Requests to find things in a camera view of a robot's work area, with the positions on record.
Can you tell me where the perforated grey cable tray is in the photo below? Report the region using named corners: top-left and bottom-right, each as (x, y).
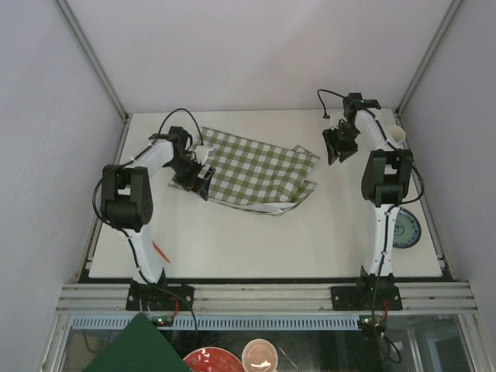
top-left (71, 314), bottom-right (360, 331)

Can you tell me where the pink bowl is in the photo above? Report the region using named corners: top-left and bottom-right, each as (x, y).
top-left (241, 339), bottom-right (279, 372)

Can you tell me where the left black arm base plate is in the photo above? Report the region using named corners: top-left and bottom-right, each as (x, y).
top-left (126, 284), bottom-right (195, 312)

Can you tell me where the green board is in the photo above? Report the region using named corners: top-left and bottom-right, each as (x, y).
top-left (84, 313), bottom-right (190, 371)

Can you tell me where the red plate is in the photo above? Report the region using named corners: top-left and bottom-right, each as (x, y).
top-left (183, 346), bottom-right (245, 372)

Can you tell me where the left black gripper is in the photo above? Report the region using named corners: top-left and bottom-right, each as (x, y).
top-left (166, 156), bottom-right (215, 201)

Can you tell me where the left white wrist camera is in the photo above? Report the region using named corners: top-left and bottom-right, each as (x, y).
top-left (192, 145), bottom-right (213, 164)

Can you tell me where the blue patterned plate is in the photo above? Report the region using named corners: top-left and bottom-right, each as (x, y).
top-left (393, 208), bottom-right (422, 249)

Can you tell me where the light blue mug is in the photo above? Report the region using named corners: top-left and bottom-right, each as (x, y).
top-left (387, 125), bottom-right (406, 149)

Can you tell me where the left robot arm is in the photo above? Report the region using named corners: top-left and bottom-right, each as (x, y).
top-left (94, 126), bottom-right (215, 310)

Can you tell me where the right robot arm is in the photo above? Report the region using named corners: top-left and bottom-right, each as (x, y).
top-left (318, 89), bottom-right (413, 311)

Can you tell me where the orange plastic spoon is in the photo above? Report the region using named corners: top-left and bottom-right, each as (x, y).
top-left (152, 241), bottom-right (171, 263)

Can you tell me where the aluminium frame rail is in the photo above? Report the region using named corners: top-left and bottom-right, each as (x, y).
top-left (56, 282), bottom-right (478, 315)

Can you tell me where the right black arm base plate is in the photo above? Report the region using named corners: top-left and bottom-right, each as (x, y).
top-left (330, 286), bottom-right (403, 312)

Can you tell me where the green white checkered cloth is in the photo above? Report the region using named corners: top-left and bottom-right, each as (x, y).
top-left (167, 126), bottom-right (321, 216)

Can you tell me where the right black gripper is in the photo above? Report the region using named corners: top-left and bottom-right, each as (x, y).
top-left (322, 123), bottom-right (359, 165)

